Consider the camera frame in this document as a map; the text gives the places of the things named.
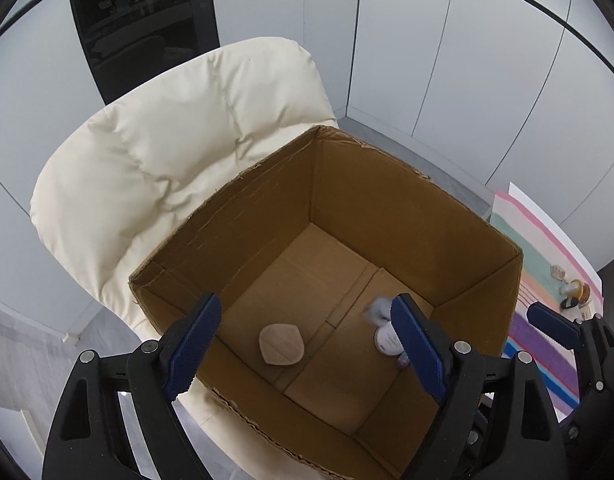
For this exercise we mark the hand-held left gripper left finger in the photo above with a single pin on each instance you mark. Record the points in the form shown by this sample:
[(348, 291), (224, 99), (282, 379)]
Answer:
[(194, 345)]

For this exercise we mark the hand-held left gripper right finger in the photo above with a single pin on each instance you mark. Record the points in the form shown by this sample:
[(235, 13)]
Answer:
[(419, 350)]

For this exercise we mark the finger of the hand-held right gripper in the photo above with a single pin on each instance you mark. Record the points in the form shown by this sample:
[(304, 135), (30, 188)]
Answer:
[(552, 322)]

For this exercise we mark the small black round case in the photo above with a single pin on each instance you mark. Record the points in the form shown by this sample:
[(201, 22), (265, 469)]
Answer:
[(569, 303)]

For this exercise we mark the red jar yellow lid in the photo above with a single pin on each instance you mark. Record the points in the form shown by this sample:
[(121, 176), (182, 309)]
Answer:
[(580, 291)]

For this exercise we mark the small glass bottle pink cap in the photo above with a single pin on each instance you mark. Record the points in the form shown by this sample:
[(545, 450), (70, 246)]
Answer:
[(557, 272)]

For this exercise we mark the small white round container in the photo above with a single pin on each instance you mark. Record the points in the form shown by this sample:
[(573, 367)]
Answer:
[(379, 310)]

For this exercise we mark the beige teardrop powder puff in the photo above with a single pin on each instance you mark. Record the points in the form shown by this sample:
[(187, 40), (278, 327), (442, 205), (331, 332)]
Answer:
[(281, 344)]

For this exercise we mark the brown cardboard box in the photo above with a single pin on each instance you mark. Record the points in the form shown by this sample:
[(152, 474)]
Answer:
[(387, 200)]

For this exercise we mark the striped cloth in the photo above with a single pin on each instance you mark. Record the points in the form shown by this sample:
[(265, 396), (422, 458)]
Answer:
[(532, 255)]

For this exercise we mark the white table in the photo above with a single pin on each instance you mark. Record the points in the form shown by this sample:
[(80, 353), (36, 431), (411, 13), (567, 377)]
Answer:
[(562, 245)]

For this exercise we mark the cream padded chair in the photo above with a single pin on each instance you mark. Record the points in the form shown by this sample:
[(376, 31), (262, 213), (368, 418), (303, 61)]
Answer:
[(162, 135)]

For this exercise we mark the black glass panel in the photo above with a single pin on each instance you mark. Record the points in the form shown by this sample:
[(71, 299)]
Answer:
[(147, 25)]

